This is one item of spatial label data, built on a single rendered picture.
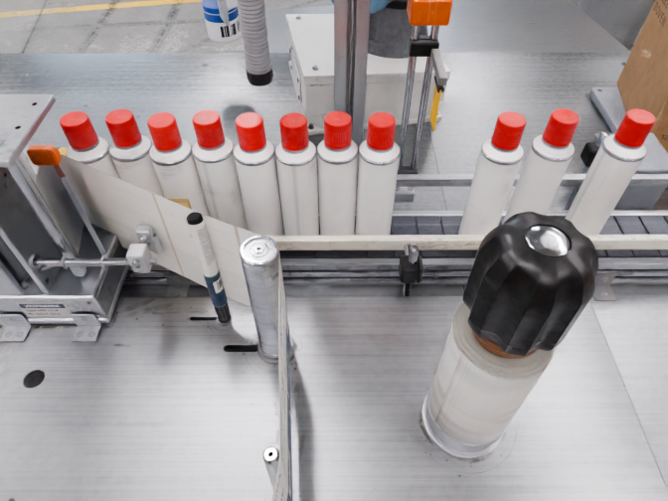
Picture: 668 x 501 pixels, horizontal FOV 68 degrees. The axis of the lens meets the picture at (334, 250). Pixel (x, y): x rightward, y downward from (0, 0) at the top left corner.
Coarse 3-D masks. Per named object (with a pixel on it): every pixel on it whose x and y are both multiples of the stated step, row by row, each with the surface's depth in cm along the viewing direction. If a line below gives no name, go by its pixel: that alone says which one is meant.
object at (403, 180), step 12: (408, 180) 70; (420, 180) 70; (432, 180) 70; (444, 180) 70; (456, 180) 70; (468, 180) 70; (516, 180) 70; (564, 180) 70; (576, 180) 70; (636, 180) 70; (648, 180) 70; (660, 180) 70
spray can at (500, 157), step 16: (512, 112) 59; (496, 128) 59; (512, 128) 58; (496, 144) 60; (512, 144) 59; (480, 160) 63; (496, 160) 60; (512, 160) 60; (480, 176) 64; (496, 176) 62; (512, 176) 62; (480, 192) 65; (496, 192) 64; (480, 208) 66; (496, 208) 66; (464, 224) 71; (480, 224) 68; (496, 224) 69
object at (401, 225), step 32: (416, 224) 76; (448, 224) 76; (608, 224) 76; (640, 224) 76; (288, 256) 71; (320, 256) 71; (352, 256) 71; (384, 256) 71; (448, 256) 71; (608, 256) 72; (640, 256) 72
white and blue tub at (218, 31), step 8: (208, 0) 100; (216, 0) 100; (208, 8) 98; (216, 8) 98; (208, 16) 100; (216, 16) 99; (232, 16) 100; (208, 24) 101; (216, 24) 100; (224, 24) 100; (232, 24) 101; (208, 32) 103; (216, 32) 102; (224, 32) 102; (232, 32) 102; (240, 32) 105; (216, 40) 103; (224, 40) 103; (232, 40) 103
